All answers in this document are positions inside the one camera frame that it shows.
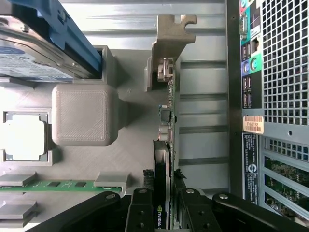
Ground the hard disk in blue caddy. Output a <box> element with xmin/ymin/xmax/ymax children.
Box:
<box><xmin>0</xmin><ymin>0</ymin><xmax>102</xmax><ymax>82</ymax></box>

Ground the grey printed parts rack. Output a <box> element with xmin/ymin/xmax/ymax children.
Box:
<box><xmin>0</xmin><ymin>44</ymin><xmax>181</xmax><ymax>232</ymax></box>

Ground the green RAM stick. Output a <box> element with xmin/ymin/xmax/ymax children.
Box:
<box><xmin>0</xmin><ymin>180</ymin><xmax>121</xmax><ymax>193</ymax></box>

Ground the silver CPU chip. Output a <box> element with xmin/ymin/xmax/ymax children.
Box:
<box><xmin>3</xmin><ymin>112</ymin><xmax>49</xmax><ymax>161</ymax></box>

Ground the open black PC case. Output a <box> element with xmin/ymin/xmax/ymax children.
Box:
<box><xmin>225</xmin><ymin>0</ymin><xmax>309</xmax><ymax>228</ymax></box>

